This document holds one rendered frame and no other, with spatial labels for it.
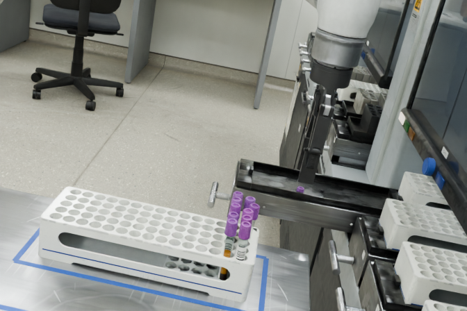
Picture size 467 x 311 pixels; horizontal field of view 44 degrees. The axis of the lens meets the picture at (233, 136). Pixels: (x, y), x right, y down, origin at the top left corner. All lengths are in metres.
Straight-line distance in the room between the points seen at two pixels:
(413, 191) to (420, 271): 0.30
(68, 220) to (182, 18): 3.95
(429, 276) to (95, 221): 0.50
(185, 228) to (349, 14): 0.46
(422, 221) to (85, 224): 0.59
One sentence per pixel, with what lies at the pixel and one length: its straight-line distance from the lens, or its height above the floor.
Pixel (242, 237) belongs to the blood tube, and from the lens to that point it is 0.76.
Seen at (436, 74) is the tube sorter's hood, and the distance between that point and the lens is 1.12.
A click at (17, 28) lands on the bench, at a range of 4.83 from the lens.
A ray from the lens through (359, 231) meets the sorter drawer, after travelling 1.11.
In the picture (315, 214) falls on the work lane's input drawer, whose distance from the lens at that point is 1.16.
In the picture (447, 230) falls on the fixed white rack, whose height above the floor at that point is 0.86.
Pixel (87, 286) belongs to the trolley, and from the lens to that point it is 0.80.
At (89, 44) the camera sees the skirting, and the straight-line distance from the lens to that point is 4.92.
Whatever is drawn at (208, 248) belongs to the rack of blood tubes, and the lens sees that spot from 0.79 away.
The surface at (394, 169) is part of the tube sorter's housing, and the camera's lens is 1.30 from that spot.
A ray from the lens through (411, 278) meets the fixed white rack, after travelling 0.92.
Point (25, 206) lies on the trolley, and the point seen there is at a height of 0.82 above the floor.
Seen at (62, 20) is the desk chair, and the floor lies 0.52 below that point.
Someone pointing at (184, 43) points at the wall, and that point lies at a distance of 4.74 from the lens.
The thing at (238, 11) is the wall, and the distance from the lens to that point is 4.64.
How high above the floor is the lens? 1.31
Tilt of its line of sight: 21 degrees down
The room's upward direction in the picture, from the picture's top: 11 degrees clockwise
